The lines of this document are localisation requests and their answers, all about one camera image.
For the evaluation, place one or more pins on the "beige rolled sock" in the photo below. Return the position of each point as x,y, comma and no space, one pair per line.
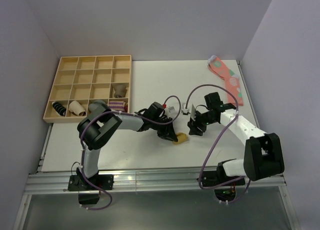
76,108

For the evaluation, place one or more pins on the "aluminium mounting rail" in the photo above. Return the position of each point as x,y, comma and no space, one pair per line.
146,180

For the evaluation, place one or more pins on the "brown rolled sock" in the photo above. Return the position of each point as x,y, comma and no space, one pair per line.
119,90

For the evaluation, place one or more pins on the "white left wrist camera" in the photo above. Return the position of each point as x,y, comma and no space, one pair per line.
169,109

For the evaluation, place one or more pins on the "pink patterned sock pair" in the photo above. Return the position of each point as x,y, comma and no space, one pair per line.
230,78

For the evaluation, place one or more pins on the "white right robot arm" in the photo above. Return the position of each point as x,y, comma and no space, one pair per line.
263,156

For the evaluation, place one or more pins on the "yellow sock pair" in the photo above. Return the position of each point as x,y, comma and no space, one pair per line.
181,138

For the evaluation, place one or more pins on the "black white striped rolled sock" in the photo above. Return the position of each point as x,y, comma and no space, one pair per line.
59,108

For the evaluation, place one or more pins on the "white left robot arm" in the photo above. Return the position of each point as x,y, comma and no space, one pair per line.
102,122

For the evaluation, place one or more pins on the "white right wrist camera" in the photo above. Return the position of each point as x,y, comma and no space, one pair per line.
189,111

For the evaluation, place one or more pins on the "grey rolled sock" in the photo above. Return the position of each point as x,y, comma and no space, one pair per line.
94,105

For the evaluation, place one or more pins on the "wooden compartment tray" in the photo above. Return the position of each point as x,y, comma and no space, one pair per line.
86,79

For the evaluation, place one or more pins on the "purple striped rolled sock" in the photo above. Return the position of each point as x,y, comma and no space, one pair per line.
120,106

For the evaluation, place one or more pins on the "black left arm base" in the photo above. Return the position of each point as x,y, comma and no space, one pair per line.
89,193

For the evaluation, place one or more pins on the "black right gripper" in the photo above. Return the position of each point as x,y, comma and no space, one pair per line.
193,125

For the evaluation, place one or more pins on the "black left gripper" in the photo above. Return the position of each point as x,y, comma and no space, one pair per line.
168,133

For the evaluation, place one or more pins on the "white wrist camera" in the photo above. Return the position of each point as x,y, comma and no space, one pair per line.
189,111
169,109

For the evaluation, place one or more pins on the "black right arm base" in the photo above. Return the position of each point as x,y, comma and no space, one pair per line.
226,190

